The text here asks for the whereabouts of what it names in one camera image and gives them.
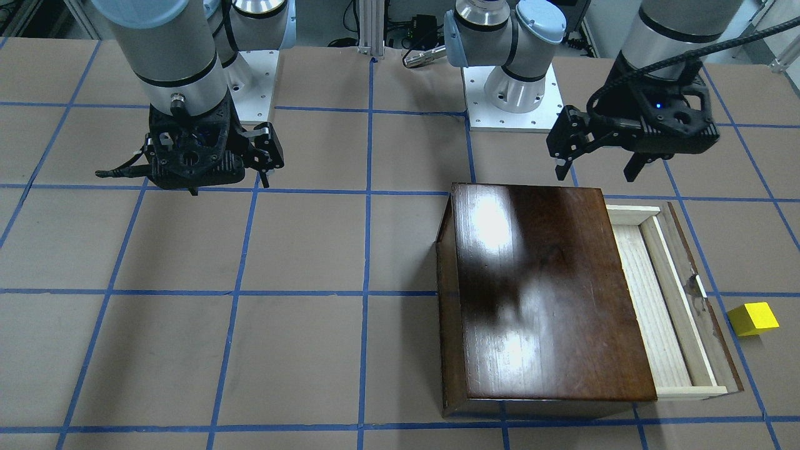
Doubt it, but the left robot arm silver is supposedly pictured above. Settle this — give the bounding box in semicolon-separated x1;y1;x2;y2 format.
444;1;739;182

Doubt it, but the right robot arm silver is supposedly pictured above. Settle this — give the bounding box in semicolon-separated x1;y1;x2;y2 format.
94;1;296;196

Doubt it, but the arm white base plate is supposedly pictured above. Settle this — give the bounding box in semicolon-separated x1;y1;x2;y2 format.
226;49;280;125
462;65;564;133

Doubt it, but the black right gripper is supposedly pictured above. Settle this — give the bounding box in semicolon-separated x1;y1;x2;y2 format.
147;100;285;190

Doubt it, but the aluminium frame post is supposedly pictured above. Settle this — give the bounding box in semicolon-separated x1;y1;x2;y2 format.
357;0;386;60

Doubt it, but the black braided cable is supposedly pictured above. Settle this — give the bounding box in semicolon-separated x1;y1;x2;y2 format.
586;16;800;116

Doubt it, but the light wooden drawer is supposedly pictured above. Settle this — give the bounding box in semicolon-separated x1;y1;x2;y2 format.
607;202;744;401

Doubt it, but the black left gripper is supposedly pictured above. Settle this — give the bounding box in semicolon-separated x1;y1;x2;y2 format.
546;59;719;183

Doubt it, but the silver metal connector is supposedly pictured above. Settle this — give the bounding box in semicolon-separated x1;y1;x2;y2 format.
402;45;446;69

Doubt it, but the dark wooden drawer cabinet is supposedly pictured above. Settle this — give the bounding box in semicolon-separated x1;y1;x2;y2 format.
435;183;657;418

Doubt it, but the yellow block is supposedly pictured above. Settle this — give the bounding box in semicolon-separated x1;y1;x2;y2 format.
727;302;780;337

